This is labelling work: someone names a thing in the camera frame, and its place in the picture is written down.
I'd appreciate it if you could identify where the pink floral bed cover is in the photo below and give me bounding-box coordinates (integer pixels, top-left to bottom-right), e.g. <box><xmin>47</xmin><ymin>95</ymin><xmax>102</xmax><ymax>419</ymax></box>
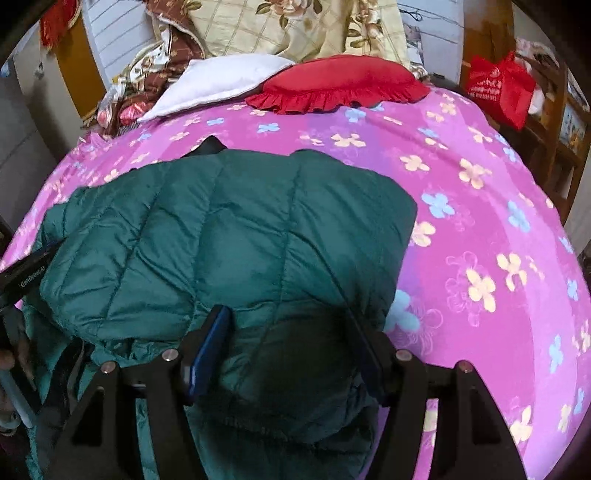
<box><xmin>3</xmin><ymin>89</ymin><xmax>590</xmax><ymax>479</ymax></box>

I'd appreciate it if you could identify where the grey wardrobe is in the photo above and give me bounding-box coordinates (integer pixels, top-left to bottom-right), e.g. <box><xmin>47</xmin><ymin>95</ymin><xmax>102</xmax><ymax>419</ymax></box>
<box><xmin>0</xmin><ymin>62</ymin><xmax>57</xmax><ymax>231</ymax></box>

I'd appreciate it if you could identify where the beige floral quilt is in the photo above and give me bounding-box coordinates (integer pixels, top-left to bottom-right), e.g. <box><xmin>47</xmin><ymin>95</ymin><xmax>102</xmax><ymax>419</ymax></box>
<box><xmin>183</xmin><ymin>0</ymin><xmax>410</xmax><ymax>68</ymax></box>

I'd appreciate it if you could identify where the dark green puffer jacket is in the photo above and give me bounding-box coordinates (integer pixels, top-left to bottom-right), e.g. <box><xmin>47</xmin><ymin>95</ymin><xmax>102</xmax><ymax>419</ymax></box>
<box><xmin>23</xmin><ymin>149</ymin><xmax>417</xmax><ymax>479</ymax></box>

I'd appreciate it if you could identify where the red shopping bag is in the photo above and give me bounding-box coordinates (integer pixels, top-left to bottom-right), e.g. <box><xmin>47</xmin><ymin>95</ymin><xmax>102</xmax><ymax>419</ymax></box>
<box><xmin>465</xmin><ymin>51</ymin><xmax>536</xmax><ymax>131</ymax></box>

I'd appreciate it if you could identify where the brown patterned blanket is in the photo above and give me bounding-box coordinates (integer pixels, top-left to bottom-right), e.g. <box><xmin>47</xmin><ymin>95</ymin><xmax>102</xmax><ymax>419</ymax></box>
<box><xmin>94</xmin><ymin>1</ymin><xmax>206</xmax><ymax>137</ymax></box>

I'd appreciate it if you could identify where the white pillow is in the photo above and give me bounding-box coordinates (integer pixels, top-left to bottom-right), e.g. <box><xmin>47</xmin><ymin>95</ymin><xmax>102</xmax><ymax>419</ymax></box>
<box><xmin>138</xmin><ymin>53</ymin><xmax>295</xmax><ymax>123</ymax></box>

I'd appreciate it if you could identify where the wooden shelf rack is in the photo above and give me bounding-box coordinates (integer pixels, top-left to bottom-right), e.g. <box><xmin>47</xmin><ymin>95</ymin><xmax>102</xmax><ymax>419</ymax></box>
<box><xmin>515</xmin><ymin>37</ymin><xmax>590</xmax><ymax>223</ymax></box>

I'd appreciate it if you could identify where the red ruffled pillow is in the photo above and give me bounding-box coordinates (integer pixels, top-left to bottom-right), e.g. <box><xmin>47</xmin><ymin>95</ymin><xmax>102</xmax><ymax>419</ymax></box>
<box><xmin>245</xmin><ymin>55</ymin><xmax>431</xmax><ymax>115</ymax></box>

